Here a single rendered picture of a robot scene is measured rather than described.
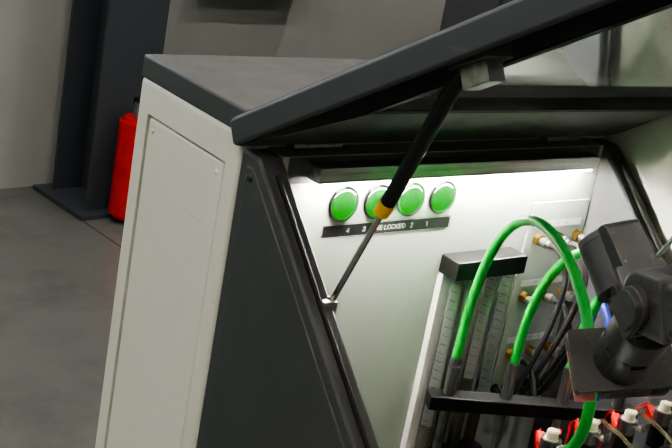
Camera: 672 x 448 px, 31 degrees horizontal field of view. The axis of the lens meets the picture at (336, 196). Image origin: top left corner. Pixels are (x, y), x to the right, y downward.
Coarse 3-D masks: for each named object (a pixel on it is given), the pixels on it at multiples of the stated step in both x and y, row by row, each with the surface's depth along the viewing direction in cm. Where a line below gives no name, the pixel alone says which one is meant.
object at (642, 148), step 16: (640, 128) 191; (656, 128) 189; (624, 144) 194; (640, 144) 191; (656, 144) 189; (640, 160) 192; (656, 160) 189; (640, 176) 192; (656, 176) 189; (640, 192) 192; (656, 192) 189; (656, 208) 190; (656, 224) 190
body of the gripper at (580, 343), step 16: (576, 336) 121; (592, 336) 121; (576, 352) 120; (592, 352) 120; (608, 352) 116; (576, 368) 120; (592, 368) 120; (608, 368) 117; (624, 368) 115; (640, 368) 115; (656, 368) 120; (576, 384) 119; (592, 384) 119; (608, 384) 119; (624, 384) 119; (640, 384) 119; (656, 384) 119
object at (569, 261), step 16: (512, 224) 160; (528, 224) 156; (544, 224) 152; (496, 240) 165; (560, 240) 148; (480, 272) 169; (576, 272) 144; (480, 288) 171; (576, 288) 142; (464, 320) 173; (592, 320) 140; (464, 336) 174; (592, 416) 138; (576, 432) 139
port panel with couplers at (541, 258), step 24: (552, 216) 190; (576, 216) 194; (528, 240) 189; (576, 240) 194; (528, 264) 191; (552, 264) 194; (528, 288) 193; (552, 288) 196; (552, 312) 199; (504, 336) 193; (528, 336) 197; (552, 336) 201; (504, 360) 196; (528, 360) 199
